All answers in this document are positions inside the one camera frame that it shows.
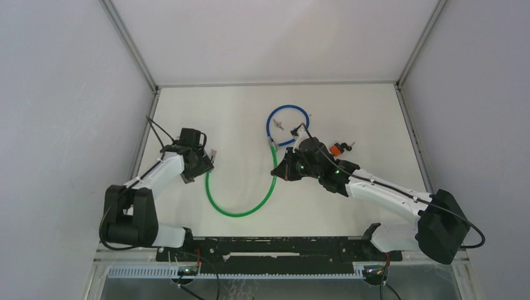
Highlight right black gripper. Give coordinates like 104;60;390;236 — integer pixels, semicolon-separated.
274;147;322;181

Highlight green cable lock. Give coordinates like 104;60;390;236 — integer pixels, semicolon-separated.
203;142;279;218

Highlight blue cable lock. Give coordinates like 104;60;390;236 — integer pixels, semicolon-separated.
265;104;311;149

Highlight silver keys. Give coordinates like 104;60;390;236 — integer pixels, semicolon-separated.
272;118;285;131

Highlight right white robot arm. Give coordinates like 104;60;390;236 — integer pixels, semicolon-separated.
271;137;472;264

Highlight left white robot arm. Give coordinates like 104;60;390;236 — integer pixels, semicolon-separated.
99;127;214;261

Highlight orange padlock with keys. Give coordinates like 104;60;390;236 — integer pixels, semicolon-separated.
329;141;355;157

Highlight right black camera cable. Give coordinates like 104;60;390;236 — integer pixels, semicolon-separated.
296;124;486;250

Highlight black camera cable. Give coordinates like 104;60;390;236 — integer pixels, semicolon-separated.
97;116;220;300
296;124;486;250

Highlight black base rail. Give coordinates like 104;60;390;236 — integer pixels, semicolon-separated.
156;236;403;274

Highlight left black camera cable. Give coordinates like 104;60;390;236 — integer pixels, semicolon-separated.
97;116;220;300

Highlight white slotted cable duct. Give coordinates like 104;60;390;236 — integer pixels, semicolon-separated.
107;265;382;279

